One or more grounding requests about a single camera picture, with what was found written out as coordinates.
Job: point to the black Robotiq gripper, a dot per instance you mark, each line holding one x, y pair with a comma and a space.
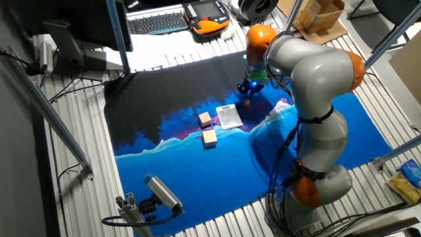
253, 86

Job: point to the small wooden block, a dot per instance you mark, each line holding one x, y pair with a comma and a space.
246, 103

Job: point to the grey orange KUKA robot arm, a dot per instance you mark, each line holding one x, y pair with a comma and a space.
315, 75

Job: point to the silver digital scale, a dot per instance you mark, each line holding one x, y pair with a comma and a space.
230, 118

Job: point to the medium wooden block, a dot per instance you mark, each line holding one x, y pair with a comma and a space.
204, 118

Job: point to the large wooden block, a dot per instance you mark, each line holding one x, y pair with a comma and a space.
209, 137

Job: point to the green wrist flange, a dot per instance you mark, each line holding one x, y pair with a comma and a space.
258, 75

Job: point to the white crumpled cloth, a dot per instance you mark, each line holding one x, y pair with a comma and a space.
228, 33

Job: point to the orange black teach pendant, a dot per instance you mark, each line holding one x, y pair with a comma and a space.
210, 26

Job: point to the black filament spool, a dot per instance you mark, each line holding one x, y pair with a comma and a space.
258, 8

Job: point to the blue landscape print cloth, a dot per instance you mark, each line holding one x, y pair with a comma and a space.
197, 181

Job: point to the black computer keyboard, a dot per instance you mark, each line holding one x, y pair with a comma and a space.
158, 23

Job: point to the brown cardboard panel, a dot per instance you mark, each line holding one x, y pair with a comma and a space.
408, 69

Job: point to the black office chair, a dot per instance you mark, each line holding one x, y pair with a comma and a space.
394, 6

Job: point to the yellow snack bag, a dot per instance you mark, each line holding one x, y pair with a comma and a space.
403, 189

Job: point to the blue snack bag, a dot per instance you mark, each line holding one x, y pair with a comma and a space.
412, 172

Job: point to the black computer monitor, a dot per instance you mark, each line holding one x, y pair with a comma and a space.
65, 16

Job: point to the silver cylindrical device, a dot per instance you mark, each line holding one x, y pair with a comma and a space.
46, 56

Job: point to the aluminium frame bar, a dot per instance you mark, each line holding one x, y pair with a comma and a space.
293, 14
42, 108
394, 36
398, 151
117, 33

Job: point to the grey camera with blue tip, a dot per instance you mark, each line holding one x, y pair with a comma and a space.
161, 192

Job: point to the black camera ball mount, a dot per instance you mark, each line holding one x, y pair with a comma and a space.
148, 206

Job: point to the short aluminium extrusion post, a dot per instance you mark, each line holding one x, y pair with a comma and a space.
131, 214

